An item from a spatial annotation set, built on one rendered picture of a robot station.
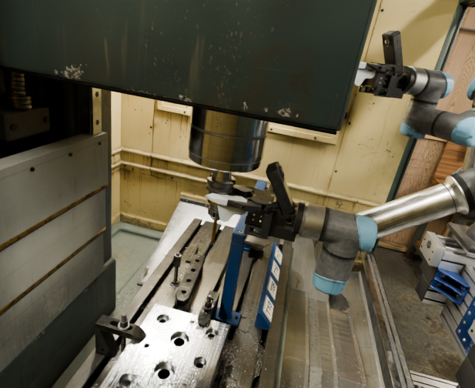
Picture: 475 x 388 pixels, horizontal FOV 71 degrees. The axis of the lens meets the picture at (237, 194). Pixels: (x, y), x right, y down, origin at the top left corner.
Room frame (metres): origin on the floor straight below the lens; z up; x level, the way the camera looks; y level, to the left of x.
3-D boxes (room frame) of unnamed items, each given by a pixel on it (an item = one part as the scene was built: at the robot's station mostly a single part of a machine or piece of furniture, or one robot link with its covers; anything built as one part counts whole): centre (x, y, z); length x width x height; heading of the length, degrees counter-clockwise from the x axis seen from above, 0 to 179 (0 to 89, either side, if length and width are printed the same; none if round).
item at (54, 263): (0.75, 0.48, 1.16); 0.48 x 0.05 x 0.51; 171
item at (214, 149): (0.68, 0.04, 1.55); 0.16 x 0.16 x 0.12
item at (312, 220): (0.65, -0.17, 1.39); 0.08 x 0.05 x 0.08; 171
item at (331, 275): (0.65, -0.24, 1.29); 0.11 x 0.08 x 0.11; 176
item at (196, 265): (0.94, 0.11, 0.93); 0.26 x 0.05 x 0.06; 176
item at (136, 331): (0.64, 0.24, 0.97); 0.13 x 0.03 x 0.15; 81
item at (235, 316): (0.84, -0.03, 1.05); 0.10 x 0.05 x 0.30; 81
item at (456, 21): (1.59, -0.77, 1.40); 0.04 x 0.04 x 1.20; 81
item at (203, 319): (0.76, 0.03, 0.97); 0.13 x 0.03 x 0.15; 171
